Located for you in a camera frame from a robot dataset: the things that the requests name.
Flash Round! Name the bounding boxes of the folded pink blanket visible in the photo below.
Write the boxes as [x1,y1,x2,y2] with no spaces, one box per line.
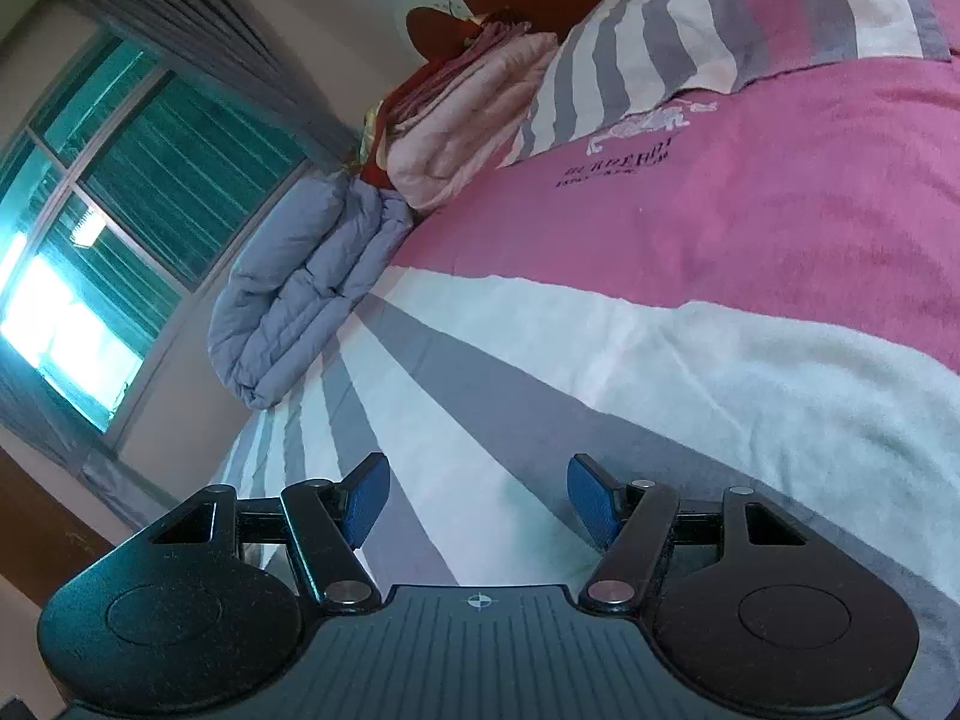
[384,32,558,215]

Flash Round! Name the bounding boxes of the brown wooden door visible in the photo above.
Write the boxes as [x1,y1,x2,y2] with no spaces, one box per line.
[0,452,112,606]

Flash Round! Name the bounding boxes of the right grey curtain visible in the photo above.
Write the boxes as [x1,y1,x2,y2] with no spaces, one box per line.
[70,0,358,161]

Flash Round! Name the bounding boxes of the striped pink grey bedsheet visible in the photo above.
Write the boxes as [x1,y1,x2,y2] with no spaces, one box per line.
[220,59,958,718]

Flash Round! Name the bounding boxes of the left grey curtain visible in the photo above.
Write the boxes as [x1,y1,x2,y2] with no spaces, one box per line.
[2,340,179,530]

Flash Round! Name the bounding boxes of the window with green blinds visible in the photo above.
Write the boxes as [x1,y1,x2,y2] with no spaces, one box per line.
[2,36,304,431]

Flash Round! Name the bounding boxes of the folded blue-grey duvet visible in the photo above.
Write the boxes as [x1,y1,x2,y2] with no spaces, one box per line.
[206,172,413,410]

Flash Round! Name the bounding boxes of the striped pillow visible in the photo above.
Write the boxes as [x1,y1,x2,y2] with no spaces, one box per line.
[506,0,950,163]

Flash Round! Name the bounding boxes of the red folded clothes stack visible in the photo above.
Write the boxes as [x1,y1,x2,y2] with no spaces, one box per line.
[356,7,532,188]

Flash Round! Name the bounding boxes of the grey curtain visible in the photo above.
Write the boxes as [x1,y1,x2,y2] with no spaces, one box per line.
[70,0,358,161]
[2,340,179,530]

